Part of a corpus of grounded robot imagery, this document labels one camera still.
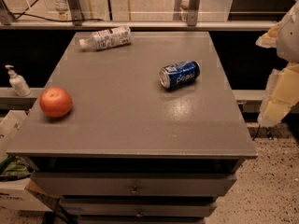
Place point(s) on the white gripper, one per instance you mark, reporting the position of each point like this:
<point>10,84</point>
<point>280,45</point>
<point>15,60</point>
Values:
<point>290,38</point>

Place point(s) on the red apple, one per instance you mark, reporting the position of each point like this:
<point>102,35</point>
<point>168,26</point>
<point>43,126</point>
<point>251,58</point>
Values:
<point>55,102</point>

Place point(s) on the blue pepsi can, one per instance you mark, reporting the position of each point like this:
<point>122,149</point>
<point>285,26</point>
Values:
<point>177,74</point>

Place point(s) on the grey drawer cabinet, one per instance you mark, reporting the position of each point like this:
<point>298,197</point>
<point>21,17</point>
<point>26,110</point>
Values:
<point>131,151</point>

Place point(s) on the clear plastic bottle white label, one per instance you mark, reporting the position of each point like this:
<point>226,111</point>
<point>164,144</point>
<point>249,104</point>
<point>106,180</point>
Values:
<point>107,39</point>

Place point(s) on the white pump dispenser bottle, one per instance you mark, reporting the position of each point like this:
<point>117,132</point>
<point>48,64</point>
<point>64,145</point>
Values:
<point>17,82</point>

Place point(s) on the green bag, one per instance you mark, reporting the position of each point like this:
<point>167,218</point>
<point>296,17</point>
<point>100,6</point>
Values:
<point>14,168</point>

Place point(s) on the white cardboard box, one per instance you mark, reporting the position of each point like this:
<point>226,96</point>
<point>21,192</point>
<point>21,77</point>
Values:
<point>16,192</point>

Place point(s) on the grey metal railing frame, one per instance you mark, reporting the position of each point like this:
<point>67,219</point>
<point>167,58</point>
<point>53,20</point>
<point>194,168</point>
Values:
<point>146,15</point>

